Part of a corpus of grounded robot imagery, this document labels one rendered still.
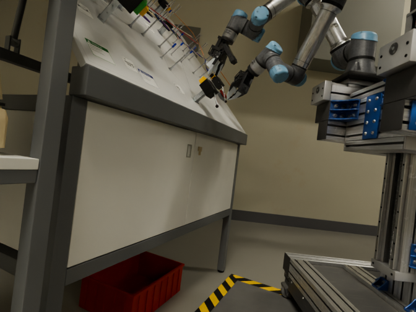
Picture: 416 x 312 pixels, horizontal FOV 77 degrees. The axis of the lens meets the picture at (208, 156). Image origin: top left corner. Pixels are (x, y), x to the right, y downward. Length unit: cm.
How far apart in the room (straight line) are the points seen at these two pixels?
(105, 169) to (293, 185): 275
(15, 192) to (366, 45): 148
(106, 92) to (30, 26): 326
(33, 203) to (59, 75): 24
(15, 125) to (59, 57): 29
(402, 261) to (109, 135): 111
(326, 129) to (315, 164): 205
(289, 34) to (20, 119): 313
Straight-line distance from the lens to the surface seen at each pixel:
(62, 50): 60
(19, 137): 81
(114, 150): 75
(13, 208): 82
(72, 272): 76
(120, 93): 70
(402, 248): 125
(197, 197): 120
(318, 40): 136
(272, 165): 319
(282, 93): 330
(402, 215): 124
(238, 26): 153
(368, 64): 149
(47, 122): 57
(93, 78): 65
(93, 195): 72
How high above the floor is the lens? 70
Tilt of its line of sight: level
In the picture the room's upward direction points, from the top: 7 degrees clockwise
